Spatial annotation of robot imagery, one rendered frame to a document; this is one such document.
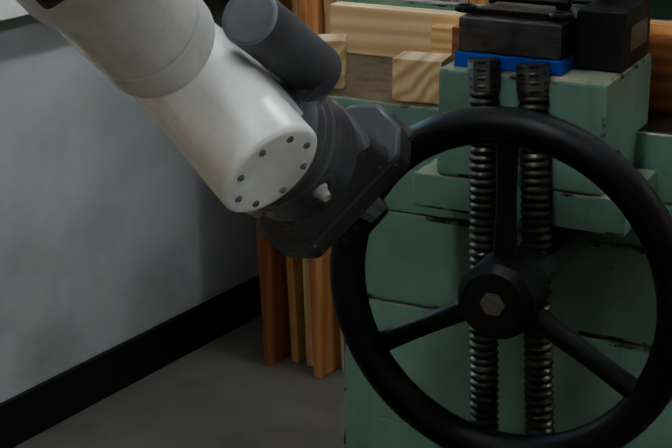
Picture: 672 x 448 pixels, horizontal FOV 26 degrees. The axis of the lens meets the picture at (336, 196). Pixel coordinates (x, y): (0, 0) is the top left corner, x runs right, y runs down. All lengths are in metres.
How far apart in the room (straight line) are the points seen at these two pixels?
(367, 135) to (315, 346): 1.94
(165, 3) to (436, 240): 0.65
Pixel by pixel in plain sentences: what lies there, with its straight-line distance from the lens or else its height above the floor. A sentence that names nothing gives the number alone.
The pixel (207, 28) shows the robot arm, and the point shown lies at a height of 1.07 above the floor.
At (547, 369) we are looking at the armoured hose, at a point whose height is 0.73.
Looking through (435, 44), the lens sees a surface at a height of 0.92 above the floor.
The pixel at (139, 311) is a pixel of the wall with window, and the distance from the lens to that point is 2.88.
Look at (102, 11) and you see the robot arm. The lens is 0.68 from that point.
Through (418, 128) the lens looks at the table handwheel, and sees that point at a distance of 1.09.
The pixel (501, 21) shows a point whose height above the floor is 1.00.
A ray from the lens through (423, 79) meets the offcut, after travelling 1.30.
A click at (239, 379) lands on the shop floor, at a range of 2.90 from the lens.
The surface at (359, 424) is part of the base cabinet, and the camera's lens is 1.42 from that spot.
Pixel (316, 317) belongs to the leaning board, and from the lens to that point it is 2.85.
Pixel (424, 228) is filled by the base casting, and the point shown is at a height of 0.79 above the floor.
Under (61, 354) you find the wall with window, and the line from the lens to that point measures 2.74.
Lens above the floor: 1.21
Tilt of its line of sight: 18 degrees down
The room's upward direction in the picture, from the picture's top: straight up
